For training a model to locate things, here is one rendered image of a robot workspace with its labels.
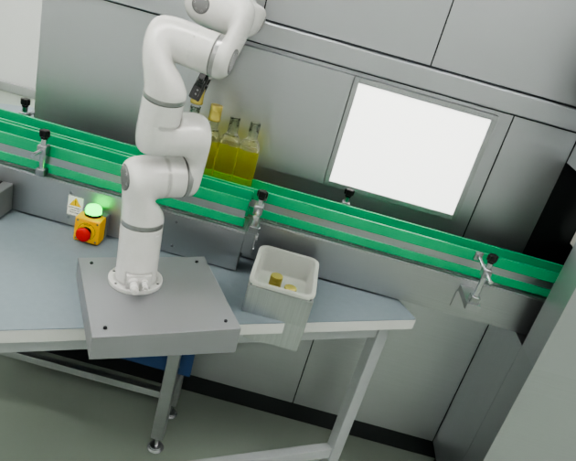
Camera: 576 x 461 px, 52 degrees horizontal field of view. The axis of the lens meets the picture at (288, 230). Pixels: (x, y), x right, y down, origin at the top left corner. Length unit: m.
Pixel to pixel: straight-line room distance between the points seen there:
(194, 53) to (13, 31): 4.30
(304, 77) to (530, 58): 0.64
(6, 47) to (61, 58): 3.52
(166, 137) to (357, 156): 0.75
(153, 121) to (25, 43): 4.23
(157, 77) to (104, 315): 0.51
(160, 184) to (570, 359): 1.18
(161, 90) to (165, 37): 0.10
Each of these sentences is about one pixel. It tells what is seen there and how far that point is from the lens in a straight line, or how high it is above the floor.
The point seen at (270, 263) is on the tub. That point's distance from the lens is 1.68.
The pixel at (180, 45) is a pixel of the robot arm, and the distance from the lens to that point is 1.20.
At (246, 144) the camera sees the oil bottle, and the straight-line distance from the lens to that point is 1.67.
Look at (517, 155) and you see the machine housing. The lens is 1.91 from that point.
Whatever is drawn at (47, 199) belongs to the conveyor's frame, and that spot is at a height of 0.81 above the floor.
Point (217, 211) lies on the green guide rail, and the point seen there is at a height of 0.91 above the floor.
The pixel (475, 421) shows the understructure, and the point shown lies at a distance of 2.08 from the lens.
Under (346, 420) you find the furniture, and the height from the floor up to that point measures 0.33.
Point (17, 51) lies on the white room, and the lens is 5.45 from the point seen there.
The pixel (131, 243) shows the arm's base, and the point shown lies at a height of 0.93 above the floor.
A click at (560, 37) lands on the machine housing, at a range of 1.86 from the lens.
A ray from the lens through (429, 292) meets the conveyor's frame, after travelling 1.80.
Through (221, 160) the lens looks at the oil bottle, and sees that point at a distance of 1.70.
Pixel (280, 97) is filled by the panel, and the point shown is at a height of 1.20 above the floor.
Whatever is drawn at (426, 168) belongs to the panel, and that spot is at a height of 1.11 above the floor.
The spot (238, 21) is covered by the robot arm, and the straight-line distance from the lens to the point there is 1.24.
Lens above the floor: 1.58
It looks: 24 degrees down
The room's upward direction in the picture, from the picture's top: 16 degrees clockwise
